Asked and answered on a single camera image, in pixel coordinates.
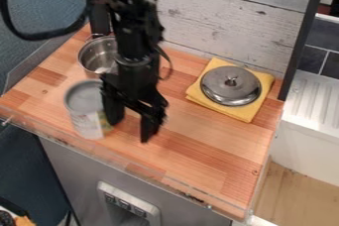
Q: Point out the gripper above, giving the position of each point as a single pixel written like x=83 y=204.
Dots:
x=134 y=81

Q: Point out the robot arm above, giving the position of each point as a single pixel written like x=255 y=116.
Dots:
x=132 y=22

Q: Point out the white can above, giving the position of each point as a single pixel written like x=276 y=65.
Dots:
x=86 y=111

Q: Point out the silver pot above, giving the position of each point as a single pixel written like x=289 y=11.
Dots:
x=98 y=55

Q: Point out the silver lid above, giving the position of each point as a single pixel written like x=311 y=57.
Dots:
x=230 y=86

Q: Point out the yellow cloth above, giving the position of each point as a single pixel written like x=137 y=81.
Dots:
x=256 y=107

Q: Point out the toy sink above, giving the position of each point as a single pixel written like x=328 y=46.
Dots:
x=309 y=127

